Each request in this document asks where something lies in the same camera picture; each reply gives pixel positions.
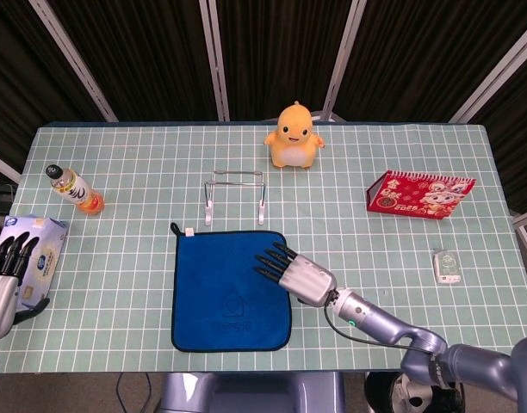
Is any tissue paper pack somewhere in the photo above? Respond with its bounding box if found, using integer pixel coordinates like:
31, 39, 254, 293
0, 213, 70, 311

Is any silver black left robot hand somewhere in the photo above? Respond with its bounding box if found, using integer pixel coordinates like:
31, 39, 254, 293
0, 231, 52, 342

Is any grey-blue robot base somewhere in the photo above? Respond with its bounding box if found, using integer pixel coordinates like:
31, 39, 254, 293
159, 372, 346, 413

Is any black floor cable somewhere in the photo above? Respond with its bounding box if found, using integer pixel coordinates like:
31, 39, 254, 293
115, 372, 153, 413

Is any green checkered tablecloth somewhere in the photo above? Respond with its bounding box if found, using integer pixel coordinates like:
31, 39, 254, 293
0, 122, 527, 373

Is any blue microfibre towel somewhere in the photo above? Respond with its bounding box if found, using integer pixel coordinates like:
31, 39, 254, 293
170, 222, 293, 353

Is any red desk calendar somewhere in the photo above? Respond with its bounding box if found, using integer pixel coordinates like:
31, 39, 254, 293
366, 170, 478, 221

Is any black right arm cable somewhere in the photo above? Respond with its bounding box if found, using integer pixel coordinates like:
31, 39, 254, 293
322, 292, 432, 356

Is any black pleated curtain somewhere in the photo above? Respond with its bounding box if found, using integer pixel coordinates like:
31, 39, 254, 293
0, 0, 527, 216

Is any yellow plush dinosaur toy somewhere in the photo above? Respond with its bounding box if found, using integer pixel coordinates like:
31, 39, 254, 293
263, 100, 326, 170

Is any silver metal wire rack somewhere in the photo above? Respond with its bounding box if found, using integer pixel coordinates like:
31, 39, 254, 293
202, 170, 267, 227

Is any orange drink bottle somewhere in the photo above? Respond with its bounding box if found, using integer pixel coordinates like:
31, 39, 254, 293
45, 163, 106, 218

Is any black waste bin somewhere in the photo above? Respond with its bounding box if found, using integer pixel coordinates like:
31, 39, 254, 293
364, 372, 467, 413

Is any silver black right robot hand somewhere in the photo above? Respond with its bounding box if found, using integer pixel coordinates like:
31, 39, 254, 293
253, 241, 338, 309

